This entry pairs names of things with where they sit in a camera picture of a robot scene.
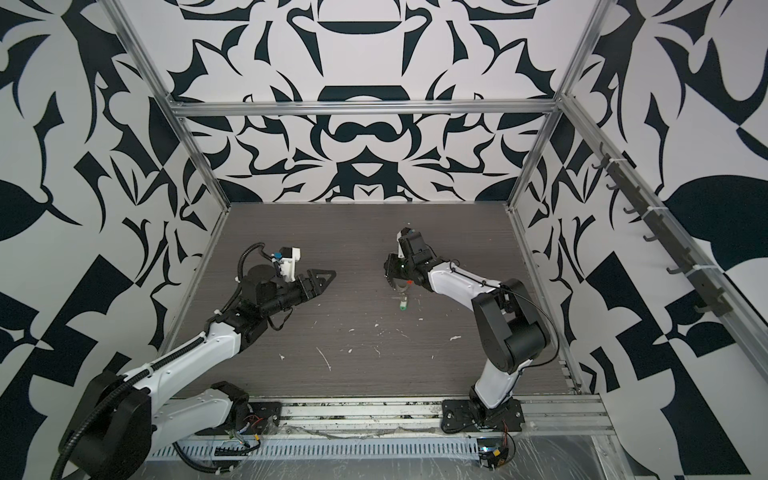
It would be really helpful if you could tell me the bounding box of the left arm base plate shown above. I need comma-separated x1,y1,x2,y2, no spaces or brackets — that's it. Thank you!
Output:
213,401,283,435

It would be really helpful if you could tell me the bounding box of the left black corrugated cable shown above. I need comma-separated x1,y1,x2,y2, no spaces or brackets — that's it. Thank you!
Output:
50,335,205,480

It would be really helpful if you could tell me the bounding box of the small green circuit board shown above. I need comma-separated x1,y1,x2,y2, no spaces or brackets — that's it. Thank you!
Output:
478,436,517,470

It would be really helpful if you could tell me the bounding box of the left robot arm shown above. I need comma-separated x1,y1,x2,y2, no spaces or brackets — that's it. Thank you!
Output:
51,264,337,479

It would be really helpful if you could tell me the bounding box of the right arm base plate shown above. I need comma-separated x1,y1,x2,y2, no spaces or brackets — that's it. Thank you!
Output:
440,399,525,434

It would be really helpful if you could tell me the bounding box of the white slotted cable duct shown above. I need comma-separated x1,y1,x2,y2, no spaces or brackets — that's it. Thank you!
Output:
180,437,479,462

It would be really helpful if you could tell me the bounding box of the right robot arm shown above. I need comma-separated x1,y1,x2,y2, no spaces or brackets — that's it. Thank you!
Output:
384,227,554,414

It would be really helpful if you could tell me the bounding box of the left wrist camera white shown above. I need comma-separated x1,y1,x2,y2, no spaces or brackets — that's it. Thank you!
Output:
270,247,301,283

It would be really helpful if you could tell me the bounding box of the aluminium front rail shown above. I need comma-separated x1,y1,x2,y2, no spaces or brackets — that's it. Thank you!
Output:
265,395,617,440

